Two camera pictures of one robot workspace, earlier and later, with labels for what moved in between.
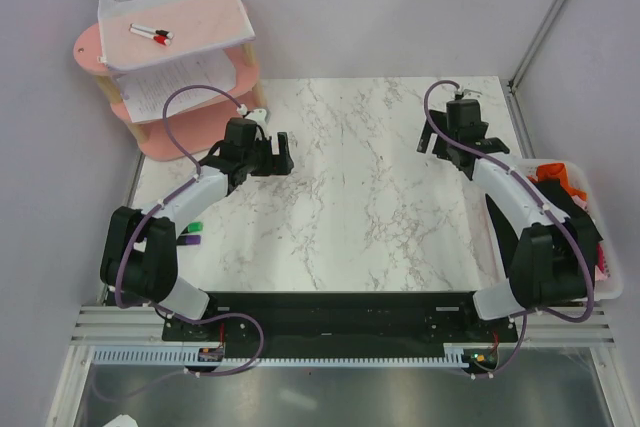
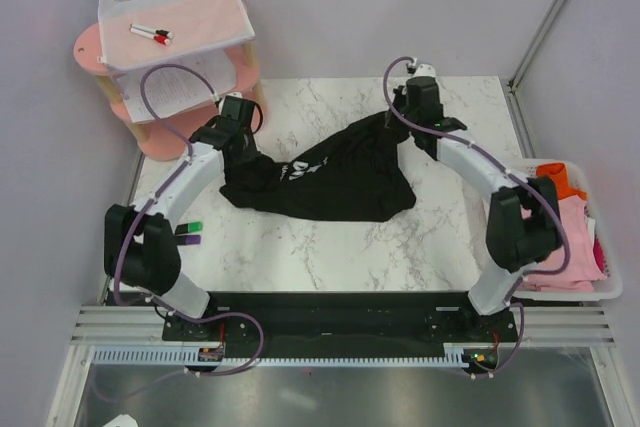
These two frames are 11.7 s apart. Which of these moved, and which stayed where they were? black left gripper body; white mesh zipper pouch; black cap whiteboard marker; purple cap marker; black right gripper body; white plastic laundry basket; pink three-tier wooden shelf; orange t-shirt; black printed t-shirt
Moved: black printed t-shirt; black left gripper body; black right gripper body
Stayed: white plastic laundry basket; orange t-shirt; white mesh zipper pouch; black cap whiteboard marker; purple cap marker; pink three-tier wooden shelf
